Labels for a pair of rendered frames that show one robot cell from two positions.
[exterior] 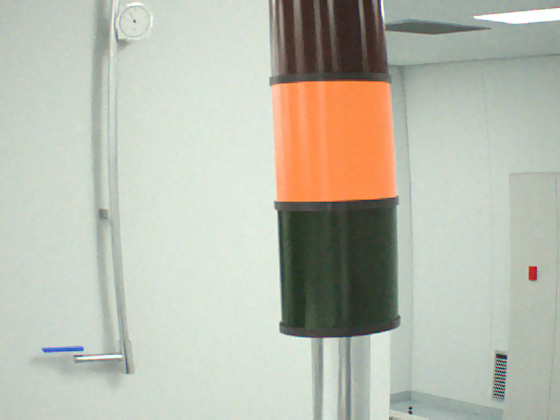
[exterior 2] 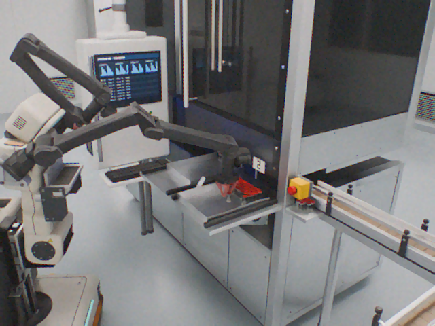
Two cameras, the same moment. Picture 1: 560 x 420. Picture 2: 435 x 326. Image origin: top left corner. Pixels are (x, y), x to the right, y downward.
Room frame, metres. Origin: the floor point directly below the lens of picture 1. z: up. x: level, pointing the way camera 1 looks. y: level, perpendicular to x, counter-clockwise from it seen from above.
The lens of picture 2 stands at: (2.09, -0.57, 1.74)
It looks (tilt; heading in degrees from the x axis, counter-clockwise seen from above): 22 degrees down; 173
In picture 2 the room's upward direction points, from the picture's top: 1 degrees clockwise
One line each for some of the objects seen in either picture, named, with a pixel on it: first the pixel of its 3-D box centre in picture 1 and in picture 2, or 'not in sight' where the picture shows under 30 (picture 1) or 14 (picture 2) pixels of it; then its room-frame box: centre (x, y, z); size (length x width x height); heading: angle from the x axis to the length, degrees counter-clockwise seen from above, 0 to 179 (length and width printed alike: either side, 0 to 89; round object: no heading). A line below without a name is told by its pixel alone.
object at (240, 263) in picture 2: not in sight; (234, 183); (-0.53, -0.10, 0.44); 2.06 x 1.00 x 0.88; 27
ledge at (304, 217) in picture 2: not in sight; (306, 211); (0.64, 0.03, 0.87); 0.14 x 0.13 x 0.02; 117
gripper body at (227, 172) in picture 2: not in sight; (227, 171); (0.54, -0.33, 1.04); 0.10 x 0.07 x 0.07; 132
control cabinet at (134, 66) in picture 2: not in sight; (125, 98); (-0.23, -0.84, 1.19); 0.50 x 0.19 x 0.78; 117
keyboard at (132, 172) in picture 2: not in sight; (141, 169); (-0.01, -0.76, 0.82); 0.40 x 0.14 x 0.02; 117
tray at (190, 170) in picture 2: not in sight; (204, 168); (0.18, -0.39, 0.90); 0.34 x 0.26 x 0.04; 117
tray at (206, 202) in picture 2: not in sight; (223, 198); (0.54, -0.34, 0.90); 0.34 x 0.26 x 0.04; 117
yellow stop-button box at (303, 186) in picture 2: not in sight; (300, 187); (0.65, -0.02, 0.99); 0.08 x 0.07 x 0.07; 117
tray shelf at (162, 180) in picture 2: not in sight; (211, 187); (0.36, -0.38, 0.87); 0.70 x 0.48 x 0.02; 27
